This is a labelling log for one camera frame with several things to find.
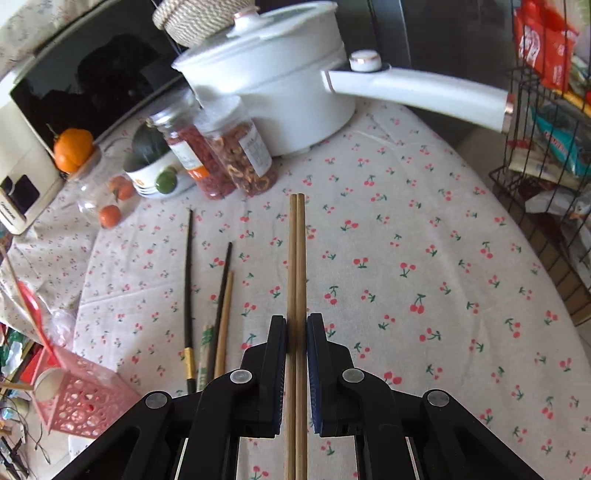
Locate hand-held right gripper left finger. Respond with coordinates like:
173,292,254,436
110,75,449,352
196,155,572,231
51,315,289,480

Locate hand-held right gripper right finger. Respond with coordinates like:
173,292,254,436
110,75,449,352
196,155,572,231
306,312,546,480

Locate green patterned wooden chopstick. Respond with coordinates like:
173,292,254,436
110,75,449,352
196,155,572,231
197,324,211,394
203,325,215,377

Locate pile of wooden chopsticks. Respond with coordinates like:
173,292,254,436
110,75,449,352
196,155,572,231
206,242,234,382
296,194,308,480

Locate black chopstick with gold band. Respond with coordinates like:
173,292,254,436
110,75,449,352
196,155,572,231
183,209,197,396

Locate pink perforated utensil holder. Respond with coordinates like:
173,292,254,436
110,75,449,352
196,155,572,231
29,344,142,437

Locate white spoon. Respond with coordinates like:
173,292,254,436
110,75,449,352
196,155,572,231
34,368,64,400

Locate red spoon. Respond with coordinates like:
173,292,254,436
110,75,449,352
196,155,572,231
16,281,66,370

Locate jar of dried fruit rings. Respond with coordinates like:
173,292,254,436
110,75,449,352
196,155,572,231
192,94,280,199

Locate clear plastic bag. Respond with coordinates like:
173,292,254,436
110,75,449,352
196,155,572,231
41,302,78,352

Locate white bowl with green dot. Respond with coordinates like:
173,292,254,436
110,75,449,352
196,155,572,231
123,151,197,199

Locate small tangerine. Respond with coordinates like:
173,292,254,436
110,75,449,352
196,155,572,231
110,175,136,202
99,205,123,229

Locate jar of red dried berries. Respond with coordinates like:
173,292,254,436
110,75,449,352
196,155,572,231
147,94,241,202

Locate red cardboard box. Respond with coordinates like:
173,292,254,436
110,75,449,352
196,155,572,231
17,345,49,386

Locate glass jar with wooden lid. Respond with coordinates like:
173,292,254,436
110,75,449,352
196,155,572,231
68,145,140,230

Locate dark green squash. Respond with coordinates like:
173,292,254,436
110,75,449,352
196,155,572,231
131,117,175,167

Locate white electric pot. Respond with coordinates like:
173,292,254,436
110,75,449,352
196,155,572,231
171,0,515,157

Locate large orange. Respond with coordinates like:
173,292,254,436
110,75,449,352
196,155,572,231
52,128,96,174

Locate cream air fryer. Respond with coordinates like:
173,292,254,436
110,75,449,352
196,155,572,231
0,133,66,234

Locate grey refrigerator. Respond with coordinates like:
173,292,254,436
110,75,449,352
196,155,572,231
331,0,523,141

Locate black microwave oven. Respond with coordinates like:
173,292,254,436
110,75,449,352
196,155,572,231
8,0,186,154

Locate woven basket with lid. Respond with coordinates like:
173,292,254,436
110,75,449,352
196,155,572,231
152,0,257,48

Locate red snack packets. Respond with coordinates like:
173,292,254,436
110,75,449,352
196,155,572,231
512,0,581,94

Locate black wire rack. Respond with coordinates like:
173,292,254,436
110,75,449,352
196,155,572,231
488,65,591,329

